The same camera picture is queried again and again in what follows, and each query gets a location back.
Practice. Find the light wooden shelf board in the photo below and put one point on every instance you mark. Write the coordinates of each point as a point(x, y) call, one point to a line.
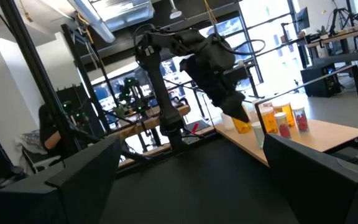
point(328, 137)

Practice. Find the translucent ceiling light panel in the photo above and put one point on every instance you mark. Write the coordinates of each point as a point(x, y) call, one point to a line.
point(123, 14)

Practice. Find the distant wooden workbench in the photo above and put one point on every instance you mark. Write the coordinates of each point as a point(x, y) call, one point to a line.
point(337, 36)

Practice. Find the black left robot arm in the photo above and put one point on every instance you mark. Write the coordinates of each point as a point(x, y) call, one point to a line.
point(162, 93)

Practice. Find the black robot arm green light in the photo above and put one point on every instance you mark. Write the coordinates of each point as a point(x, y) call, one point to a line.
point(132, 90)
point(68, 107)

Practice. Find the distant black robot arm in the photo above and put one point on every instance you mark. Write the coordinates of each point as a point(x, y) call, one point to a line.
point(339, 21)

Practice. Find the neighbouring wooden table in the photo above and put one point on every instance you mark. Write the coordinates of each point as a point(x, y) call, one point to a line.
point(154, 121)

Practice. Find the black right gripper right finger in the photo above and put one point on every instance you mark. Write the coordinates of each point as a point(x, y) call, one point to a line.
point(309, 186)

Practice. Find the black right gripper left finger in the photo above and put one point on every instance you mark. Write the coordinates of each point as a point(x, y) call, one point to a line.
point(92, 180)

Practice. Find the black computer tower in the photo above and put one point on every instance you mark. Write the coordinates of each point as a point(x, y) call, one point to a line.
point(319, 81)

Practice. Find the white ceiling duct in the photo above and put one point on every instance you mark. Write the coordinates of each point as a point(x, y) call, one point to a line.
point(99, 26)

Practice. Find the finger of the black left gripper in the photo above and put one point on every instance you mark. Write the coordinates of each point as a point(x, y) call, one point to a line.
point(236, 107)

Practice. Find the white pendant lamp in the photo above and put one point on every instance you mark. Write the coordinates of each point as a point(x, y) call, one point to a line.
point(176, 14)

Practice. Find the distant black monitor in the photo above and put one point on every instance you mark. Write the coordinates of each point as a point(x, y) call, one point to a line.
point(302, 19)

